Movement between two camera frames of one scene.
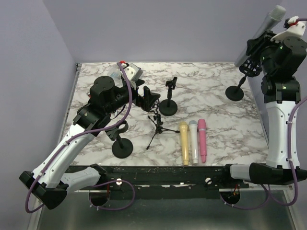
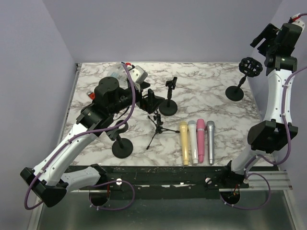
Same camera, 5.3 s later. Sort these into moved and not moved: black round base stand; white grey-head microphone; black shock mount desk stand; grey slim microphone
Moved: grey slim microphone
Not moved: black shock mount desk stand; white grey-head microphone; black round base stand
